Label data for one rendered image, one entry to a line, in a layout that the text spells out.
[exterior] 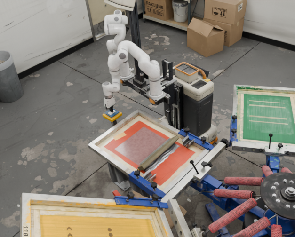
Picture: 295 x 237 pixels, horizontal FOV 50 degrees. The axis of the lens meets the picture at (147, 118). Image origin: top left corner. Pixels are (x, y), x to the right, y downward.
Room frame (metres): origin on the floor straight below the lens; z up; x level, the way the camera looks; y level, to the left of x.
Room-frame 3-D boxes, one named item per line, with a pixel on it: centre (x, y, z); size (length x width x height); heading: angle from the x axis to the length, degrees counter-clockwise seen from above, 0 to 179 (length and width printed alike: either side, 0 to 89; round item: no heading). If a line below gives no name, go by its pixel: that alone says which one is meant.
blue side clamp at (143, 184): (1.36, 0.06, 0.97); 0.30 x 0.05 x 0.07; 43
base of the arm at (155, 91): (2.21, -0.11, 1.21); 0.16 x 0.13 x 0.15; 126
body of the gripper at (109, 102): (2.22, 0.31, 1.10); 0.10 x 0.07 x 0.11; 133
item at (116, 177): (1.63, 0.20, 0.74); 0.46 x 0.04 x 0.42; 43
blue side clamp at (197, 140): (1.74, -0.35, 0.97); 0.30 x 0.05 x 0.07; 43
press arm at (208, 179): (1.31, -0.37, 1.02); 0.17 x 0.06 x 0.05; 43
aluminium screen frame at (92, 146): (1.73, 0.01, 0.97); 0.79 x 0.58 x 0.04; 43
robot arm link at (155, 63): (2.19, -0.10, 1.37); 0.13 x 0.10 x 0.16; 177
